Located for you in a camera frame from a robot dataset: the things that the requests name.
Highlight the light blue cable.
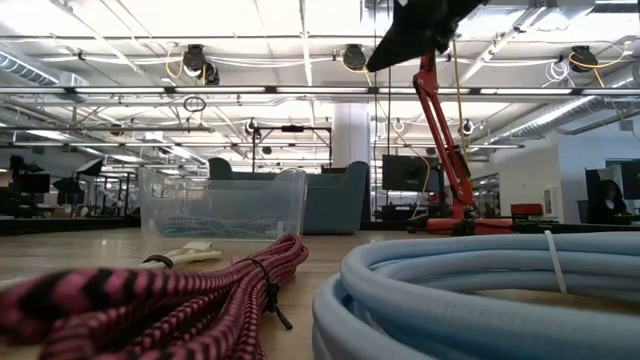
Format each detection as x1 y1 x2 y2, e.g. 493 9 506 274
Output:
312 232 640 360

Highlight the teal white braided cable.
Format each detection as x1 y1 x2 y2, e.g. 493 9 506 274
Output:
157 214 281 239

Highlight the cream cable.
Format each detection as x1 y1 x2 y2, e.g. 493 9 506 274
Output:
137 241 224 270

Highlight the pink black braided cable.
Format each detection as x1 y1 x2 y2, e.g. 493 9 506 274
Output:
0 233 310 360

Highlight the dark computer monitor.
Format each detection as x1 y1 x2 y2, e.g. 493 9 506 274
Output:
382 154 441 193

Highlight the teal plastic bin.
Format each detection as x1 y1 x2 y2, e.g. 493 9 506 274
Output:
208 157 371 236

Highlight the red rectangular block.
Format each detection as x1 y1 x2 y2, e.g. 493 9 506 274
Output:
510 203 544 217

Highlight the person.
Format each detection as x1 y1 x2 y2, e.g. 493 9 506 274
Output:
587 178 632 225

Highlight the clear plastic bin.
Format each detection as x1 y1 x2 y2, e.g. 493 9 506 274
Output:
137 167 308 240

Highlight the dark background workstation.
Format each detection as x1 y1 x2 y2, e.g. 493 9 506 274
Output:
0 153 51 219

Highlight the black ceiling cable reel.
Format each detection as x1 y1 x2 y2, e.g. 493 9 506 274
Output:
569 44 600 74
180 43 221 86
342 43 368 71

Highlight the yellow hanging cord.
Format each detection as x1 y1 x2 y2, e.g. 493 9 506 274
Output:
449 39 469 166

